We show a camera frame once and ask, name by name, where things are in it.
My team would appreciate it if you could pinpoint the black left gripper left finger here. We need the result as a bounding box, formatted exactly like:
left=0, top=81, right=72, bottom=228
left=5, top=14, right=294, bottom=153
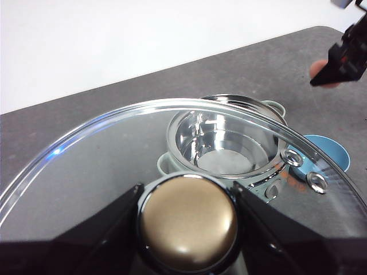
left=0, top=183, right=155, bottom=275

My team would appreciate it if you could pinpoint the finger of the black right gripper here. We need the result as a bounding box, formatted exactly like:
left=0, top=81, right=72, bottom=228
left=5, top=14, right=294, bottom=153
left=309, top=42, right=362, bottom=87

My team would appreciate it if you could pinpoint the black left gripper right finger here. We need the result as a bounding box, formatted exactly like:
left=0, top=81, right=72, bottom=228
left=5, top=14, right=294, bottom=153
left=233, top=180, right=367, bottom=275

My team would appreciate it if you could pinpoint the brown egg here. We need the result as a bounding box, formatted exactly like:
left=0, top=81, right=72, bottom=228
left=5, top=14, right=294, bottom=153
left=309, top=60, right=341, bottom=89

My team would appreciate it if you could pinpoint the glass lid with green knob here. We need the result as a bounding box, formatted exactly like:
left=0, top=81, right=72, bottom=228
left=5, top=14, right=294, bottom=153
left=0, top=97, right=367, bottom=275

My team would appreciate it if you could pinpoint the pale green electric steamer pot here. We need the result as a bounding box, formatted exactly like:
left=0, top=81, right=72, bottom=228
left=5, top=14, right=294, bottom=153
left=157, top=93, right=287, bottom=205

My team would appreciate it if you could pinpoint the blue ribbed bowl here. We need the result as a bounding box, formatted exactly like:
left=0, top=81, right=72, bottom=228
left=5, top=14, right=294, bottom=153
left=286, top=134, right=350, bottom=180

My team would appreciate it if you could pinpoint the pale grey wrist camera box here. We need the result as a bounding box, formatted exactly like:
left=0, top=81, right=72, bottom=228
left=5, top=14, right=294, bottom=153
left=330, top=0, right=353, bottom=9

